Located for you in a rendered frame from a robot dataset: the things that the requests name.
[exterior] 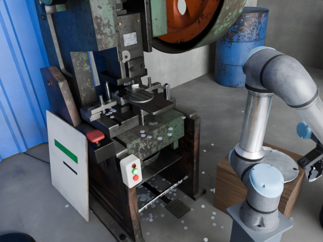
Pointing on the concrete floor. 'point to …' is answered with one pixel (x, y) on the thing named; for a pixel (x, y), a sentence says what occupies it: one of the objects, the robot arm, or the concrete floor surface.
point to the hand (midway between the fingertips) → (308, 179)
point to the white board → (68, 162)
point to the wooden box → (291, 191)
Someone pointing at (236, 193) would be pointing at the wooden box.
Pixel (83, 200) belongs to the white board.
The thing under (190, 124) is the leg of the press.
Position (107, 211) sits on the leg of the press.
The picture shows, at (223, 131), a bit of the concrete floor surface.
